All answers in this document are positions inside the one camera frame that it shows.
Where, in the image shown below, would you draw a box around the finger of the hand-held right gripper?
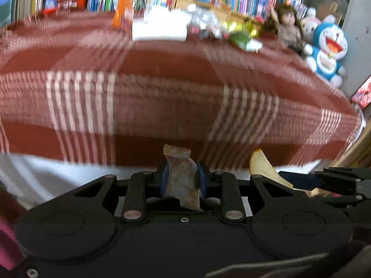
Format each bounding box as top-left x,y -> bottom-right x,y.
318,193 -> 368,209
278,166 -> 371,194

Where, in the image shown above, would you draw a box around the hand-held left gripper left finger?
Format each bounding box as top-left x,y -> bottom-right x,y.
72,161 -> 170,223

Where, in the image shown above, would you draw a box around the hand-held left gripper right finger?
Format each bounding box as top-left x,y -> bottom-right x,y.
197,161 -> 293,223

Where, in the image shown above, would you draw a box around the brown snack wrapper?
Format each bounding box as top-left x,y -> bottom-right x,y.
163,144 -> 204,212

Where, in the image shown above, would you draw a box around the clear plastic bag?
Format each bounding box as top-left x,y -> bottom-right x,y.
188,4 -> 224,39

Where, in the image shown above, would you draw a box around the row of thin books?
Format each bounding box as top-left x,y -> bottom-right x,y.
285,0 -> 308,19

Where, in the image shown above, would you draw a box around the red plaid tablecloth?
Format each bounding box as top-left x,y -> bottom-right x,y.
0,9 -> 363,170

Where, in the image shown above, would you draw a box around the red printed box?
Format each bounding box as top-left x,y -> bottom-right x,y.
350,76 -> 371,108

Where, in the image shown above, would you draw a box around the blue cat plush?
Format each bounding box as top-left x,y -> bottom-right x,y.
304,15 -> 349,88

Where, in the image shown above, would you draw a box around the white blue printed packet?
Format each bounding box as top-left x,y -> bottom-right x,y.
246,39 -> 263,53

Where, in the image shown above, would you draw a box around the green snack packet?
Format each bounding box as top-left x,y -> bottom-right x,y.
228,30 -> 252,47

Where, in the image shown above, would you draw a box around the pink white rabbit plush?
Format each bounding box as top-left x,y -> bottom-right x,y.
299,7 -> 323,41

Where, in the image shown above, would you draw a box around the white flat box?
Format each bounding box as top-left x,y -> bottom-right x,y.
131,5 -> 189,42

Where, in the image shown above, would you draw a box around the brown-haired doll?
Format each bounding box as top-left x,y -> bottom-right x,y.
262,4 -> 305,56

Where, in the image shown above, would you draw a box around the green and yellow wrappers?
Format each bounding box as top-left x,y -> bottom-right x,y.
223,20 -> 259,39

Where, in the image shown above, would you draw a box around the cardboard box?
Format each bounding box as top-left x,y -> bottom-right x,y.
317,0 -> 343,24

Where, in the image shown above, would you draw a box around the wooden desk organizer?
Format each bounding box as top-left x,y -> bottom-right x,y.
173,0 -> 263,25

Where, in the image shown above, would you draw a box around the orange packet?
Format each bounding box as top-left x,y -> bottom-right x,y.
112,0 -> 134,33

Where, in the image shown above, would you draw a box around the wooden frame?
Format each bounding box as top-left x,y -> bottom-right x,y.
335,126 -> 371,170

